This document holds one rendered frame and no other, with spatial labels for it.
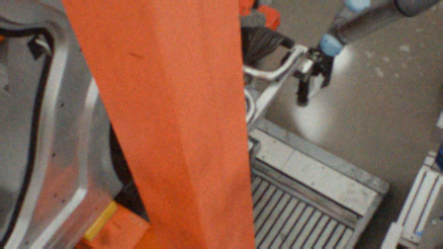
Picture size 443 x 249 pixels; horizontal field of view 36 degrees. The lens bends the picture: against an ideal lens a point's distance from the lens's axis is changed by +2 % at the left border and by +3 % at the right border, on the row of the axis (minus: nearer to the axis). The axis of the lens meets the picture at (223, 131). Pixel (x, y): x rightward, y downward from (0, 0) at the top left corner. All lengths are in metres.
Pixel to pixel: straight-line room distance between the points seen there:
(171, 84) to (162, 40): 0.09
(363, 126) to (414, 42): 0.53
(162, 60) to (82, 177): 1.15
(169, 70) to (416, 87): 2.49
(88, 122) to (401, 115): 1.73
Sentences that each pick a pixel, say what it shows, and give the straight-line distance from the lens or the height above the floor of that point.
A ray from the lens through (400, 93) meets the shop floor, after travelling 3.22.
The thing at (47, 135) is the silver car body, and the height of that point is 1.21.
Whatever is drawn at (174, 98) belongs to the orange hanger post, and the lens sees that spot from 0.88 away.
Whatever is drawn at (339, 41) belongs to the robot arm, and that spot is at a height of 0.95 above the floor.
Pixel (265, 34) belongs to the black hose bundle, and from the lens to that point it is 2.03.
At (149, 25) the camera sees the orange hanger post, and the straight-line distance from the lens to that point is 0.77.
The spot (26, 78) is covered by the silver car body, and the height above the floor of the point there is 1.12.
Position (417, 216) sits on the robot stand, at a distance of 2.67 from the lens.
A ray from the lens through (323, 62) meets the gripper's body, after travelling 2.19.
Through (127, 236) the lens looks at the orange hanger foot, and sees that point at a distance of 2.15.
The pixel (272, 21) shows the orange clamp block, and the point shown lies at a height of 0.88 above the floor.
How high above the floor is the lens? 2.63
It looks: 59 degrees down
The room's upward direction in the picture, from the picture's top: 7 degrees counter-clockwise
